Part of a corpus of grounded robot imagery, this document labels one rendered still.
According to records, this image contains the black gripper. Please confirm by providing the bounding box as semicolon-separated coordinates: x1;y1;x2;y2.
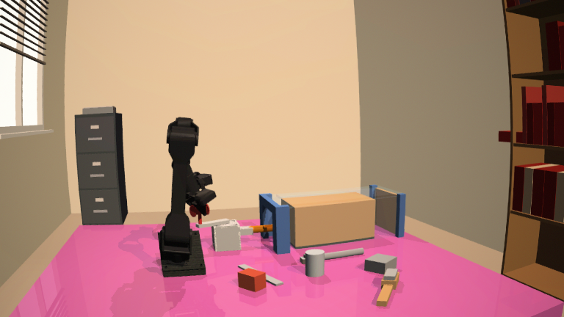
186;172;216;216

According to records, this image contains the beige cube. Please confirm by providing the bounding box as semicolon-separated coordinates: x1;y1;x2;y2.
364;253;397;274

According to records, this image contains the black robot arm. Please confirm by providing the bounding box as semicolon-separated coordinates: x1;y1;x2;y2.
160;117;213;266

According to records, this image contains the beige flat bar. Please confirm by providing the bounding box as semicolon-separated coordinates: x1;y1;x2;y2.
238;264;283;286

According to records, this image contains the grey cylinder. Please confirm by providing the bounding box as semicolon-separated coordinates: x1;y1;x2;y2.
305;249;325;277

